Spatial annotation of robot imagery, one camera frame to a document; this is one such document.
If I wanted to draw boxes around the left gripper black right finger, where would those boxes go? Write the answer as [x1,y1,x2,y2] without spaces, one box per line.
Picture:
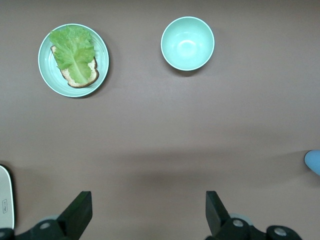
[205,190,305,240]

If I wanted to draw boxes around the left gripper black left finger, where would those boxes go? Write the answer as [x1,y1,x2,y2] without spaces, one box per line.
[0,191,93,240]

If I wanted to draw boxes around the blue plastic cup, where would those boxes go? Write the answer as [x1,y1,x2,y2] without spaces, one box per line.
[304,149,320,176]

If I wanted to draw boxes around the cream white toaster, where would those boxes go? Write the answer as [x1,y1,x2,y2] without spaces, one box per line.
[0,163,17,230]

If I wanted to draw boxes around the toasted bread slice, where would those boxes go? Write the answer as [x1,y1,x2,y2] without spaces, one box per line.
[49,44,100,88]

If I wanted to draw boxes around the mint green plate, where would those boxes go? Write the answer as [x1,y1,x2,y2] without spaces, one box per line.
[37,23,110,98]

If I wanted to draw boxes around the green lettuce leaf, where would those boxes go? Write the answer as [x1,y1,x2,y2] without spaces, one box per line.
[48,25,97,85]

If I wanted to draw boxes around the mint green bowl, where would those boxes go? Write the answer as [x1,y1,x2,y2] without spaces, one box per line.
[160,16,216,72]

